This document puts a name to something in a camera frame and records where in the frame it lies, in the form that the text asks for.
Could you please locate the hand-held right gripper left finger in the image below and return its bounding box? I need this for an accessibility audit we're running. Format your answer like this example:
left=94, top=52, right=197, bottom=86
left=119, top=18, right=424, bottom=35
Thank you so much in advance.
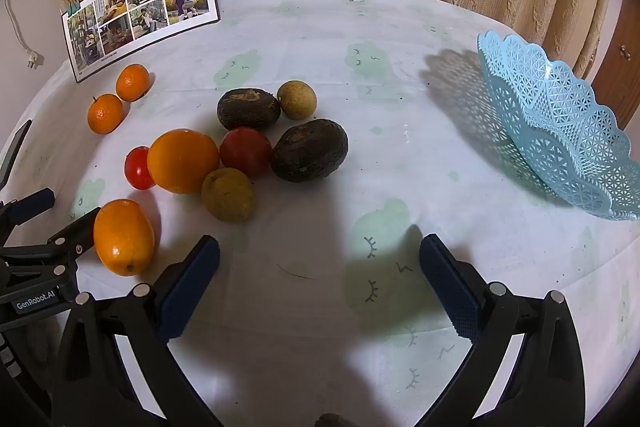
left=50, top=234, right=226, bottom=427

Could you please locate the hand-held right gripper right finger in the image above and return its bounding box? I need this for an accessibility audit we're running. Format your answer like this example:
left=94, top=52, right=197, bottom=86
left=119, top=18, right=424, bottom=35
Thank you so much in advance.
left=417, top=234, right=587, bottom=427

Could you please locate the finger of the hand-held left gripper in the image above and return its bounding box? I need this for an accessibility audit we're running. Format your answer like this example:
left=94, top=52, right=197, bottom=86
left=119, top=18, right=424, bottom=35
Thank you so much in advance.
left=47, top=207, right=101, bottom=259
left=0, top=188, right=56, bottom=248

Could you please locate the oval orange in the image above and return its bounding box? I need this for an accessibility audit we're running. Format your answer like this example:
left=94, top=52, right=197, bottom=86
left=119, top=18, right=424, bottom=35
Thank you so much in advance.
left=93, top=199, right=156, bottom=278

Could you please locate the large round orange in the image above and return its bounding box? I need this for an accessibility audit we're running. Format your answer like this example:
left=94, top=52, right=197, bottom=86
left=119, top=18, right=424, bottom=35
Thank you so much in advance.
left=146, top=128, right=221, bottom=195

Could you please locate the light blue plastic lattice basket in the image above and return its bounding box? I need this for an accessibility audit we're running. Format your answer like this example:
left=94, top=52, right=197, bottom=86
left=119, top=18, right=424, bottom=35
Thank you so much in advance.
left=476, top=31, right=640, bottom=222

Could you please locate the black flat panel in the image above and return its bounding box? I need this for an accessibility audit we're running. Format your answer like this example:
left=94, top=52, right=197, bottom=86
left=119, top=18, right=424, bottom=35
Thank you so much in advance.
left=0, top=120, right=34, bottom=190

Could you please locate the small red tomato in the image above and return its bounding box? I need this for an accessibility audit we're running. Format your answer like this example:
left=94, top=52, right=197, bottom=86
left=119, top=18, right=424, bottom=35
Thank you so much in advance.
left=124, top=146, right=157, bottom=190

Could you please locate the yellow-brown round fruit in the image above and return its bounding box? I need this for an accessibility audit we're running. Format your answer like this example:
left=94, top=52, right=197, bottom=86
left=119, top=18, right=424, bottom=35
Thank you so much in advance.
left=276, top=80, right=318, bottom=120
left=201, top=167, right=256, bottom=223

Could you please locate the small mandarin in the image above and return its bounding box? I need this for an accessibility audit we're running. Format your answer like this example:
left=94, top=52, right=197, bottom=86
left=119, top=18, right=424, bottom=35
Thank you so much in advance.
left=87, top=93, right=124, bottom=136
left=115, top=63, right=151, bottom=102

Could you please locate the white printed tablecloth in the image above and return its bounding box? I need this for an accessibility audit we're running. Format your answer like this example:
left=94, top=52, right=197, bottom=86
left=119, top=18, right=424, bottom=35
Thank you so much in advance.
left=0, top=0, right=640, bottom=427

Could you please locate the dark brown avocado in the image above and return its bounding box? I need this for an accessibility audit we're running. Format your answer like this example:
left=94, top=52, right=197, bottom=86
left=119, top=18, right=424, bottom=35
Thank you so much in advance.
left=216, top=88, right=281, bottom=132
left=270, top=119, right=349, bottom=184

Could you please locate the photo collage board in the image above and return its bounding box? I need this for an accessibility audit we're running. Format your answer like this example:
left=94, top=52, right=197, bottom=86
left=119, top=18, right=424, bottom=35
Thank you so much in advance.
left=61, top=0, right=221, bottom=84

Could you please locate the brown wooden cabinet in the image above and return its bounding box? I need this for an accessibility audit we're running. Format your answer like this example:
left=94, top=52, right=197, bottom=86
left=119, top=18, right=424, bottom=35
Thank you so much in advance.
left=594, top=0, right=640, bottom=132

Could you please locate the white power plug cable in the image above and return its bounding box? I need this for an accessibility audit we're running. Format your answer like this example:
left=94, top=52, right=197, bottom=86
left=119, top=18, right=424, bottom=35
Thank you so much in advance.
left=2, top=0, right=46, bottom=70

